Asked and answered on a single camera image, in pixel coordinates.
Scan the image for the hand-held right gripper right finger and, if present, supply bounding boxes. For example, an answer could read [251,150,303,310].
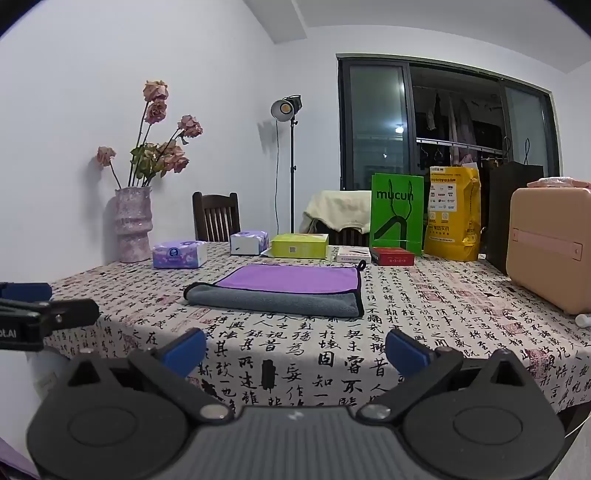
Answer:
[358,329,533,423]

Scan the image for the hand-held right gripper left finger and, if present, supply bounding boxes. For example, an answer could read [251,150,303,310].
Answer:
[58,329,234,423]

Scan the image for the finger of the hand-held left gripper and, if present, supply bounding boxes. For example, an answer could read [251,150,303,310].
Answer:
[0,282,52,304]
[0,298,100,334]

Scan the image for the purple and grey towel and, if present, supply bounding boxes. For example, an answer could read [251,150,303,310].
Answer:
[183,260,368,319]

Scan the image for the calligraphy printed tablecloth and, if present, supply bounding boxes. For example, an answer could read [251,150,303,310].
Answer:
[39,240,591,418]

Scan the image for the purple tissue pack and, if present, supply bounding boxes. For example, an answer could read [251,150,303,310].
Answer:
[152,240,208,270]

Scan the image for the flat red box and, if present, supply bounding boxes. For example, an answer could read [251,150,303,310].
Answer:
[369,247,415,267]

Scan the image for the flat white box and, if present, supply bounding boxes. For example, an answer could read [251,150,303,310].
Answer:
[335,246,373,264]

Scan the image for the speckled pink ceramic vase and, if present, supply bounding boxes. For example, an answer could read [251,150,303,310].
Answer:
[113,186,154,264]

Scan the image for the white and blue tissue pack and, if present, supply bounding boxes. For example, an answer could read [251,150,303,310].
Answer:
[229,230,270,256]

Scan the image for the purple cloth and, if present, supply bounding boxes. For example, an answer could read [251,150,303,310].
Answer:
[0,436,40,480]

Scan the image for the dark chair under cloth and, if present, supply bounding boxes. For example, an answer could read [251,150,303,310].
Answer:
[304,218,373,247]

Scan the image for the dark wooden chair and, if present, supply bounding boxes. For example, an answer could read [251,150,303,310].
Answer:
[192,191,242,243]

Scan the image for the green paper bag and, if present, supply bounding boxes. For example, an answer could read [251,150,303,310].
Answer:
[369,172,425,256]

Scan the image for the yellow paper bag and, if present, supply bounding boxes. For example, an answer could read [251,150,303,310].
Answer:
[423,165,482,263]

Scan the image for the lime green box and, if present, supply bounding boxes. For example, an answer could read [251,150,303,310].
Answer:
[270,233,330,260]

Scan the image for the cream cloth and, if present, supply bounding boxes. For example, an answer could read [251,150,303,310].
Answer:
[302,189,374,235]

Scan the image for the black paper bag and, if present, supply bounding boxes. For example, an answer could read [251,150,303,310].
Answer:
[486,161,546,277]

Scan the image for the pink hard case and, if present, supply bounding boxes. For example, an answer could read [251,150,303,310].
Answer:
[505,186,591,316]

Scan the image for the dried pink roses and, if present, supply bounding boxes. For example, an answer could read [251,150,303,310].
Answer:
[96,80,204,189]

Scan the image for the black framed sliding glass door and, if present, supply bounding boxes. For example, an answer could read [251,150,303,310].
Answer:
[337,54,562,193]

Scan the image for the hanging clothes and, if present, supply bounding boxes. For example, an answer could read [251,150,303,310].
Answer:
[424,91,479,168]

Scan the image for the pink item on case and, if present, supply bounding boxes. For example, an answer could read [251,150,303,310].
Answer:
[526,175,591,189]

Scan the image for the studio light on stand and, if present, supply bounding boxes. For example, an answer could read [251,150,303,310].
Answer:
[270,95,304,236]

